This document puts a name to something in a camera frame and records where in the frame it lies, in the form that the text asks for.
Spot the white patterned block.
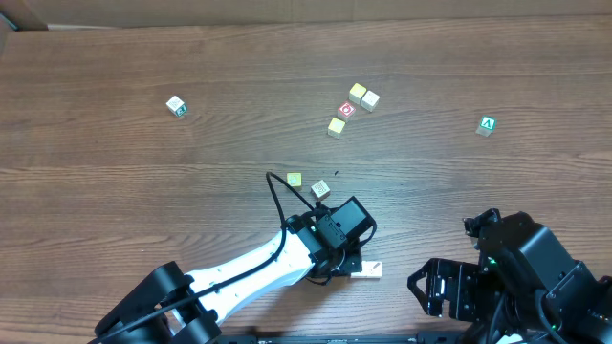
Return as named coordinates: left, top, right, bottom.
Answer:
left=311, top=180, right=331, bottom=202

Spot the white block green edge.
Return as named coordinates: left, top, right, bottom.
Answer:
left=350, top=262, right=366, bottom=278

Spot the red circle block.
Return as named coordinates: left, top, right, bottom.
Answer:
left=337, top=101, right=356, bottom=122

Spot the yellow block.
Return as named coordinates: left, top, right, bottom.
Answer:
left=348, top=83, right=367, bottom=105
left=286, top=172, right=302, bottom=189
left=327, top=118, right=345, bottom=139

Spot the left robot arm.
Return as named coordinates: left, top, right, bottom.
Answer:
left=95, top=198, right=377, bottom=343

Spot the white block green side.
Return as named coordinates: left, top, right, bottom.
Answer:
left=166, top=96, right=187, bottom=118

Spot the white block red mark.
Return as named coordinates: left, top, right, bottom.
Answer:
left=362, top=261, right=383, bottom=279

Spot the white block far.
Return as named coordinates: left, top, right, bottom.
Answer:
left=361, top=90, right=381, bottom=113

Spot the green letter block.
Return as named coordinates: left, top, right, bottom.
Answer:
left=475, top=116, right=497, bottom=137

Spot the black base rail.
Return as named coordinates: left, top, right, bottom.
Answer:
left=214, top=331, right=462, bottom=344

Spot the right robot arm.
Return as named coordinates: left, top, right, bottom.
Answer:
left=407, top=208, right=611, bottom=343

